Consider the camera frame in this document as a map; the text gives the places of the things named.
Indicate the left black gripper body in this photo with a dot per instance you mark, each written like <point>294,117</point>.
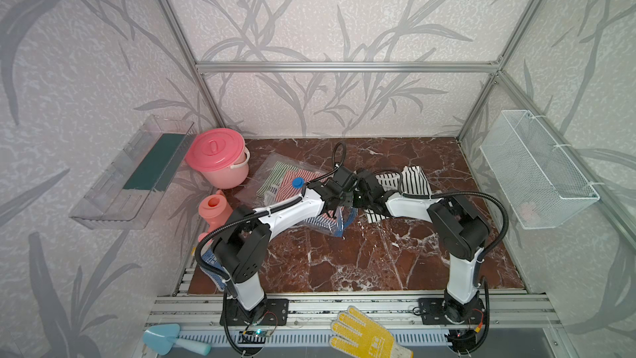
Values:
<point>345,200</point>

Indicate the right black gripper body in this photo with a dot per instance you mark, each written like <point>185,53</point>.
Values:
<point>362,202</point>

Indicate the black white striped garment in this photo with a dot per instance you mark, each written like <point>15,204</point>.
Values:
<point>411,180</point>

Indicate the red white striped garment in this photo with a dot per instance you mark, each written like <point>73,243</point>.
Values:
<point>286,190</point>

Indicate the clear plastic vacuum bag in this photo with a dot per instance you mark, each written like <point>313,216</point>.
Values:
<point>248,194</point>

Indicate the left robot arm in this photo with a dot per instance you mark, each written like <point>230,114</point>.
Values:
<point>235,252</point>

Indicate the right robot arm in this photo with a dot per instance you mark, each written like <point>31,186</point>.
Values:
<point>460,227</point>

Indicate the blue vacuum valve cap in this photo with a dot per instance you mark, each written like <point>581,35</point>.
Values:
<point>298,182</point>

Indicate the blue white striped garment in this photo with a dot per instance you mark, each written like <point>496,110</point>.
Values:
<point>325,224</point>

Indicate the pink bucket with lid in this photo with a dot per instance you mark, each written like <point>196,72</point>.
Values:
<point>221,156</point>

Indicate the pink watering can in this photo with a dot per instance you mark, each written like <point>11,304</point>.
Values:
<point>215,210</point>

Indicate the yellow dotted work glove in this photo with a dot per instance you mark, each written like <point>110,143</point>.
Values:
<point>357,335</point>

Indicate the blue dotted work glove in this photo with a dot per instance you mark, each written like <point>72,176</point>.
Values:
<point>211,260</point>

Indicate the white wire mesh basket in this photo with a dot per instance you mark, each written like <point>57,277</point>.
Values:
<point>540,181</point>

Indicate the aluminium mounting rail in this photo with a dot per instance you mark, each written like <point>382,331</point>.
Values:
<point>305,319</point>

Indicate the clear acrylic wall shelf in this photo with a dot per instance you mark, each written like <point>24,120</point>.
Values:
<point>129,191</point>

